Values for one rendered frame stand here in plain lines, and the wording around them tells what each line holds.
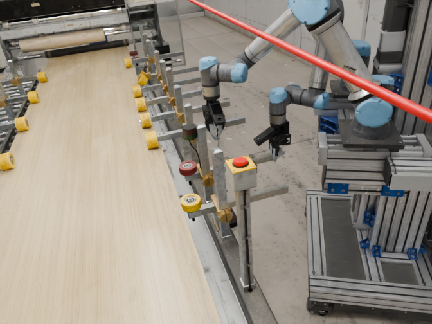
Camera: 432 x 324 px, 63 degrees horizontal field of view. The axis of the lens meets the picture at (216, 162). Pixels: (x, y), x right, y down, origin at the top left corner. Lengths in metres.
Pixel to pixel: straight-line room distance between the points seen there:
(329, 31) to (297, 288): 1.48
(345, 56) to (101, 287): 1.07
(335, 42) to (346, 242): 1.29
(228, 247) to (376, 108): 0.76
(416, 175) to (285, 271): 1.10
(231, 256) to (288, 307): 0.80
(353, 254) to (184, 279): 1.26
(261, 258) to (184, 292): 1.33
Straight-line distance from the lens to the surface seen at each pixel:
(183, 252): 1.19
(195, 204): 1.35
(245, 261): 1.21
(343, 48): 1.27
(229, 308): 1.38
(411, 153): 1.59
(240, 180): 0.97
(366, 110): 1.31
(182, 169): 1.57
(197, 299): 1.06
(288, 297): 2.18
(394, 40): 1.68
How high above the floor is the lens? 1.75
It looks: 32 degrees down
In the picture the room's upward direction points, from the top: 6 degrees counter-clockwise
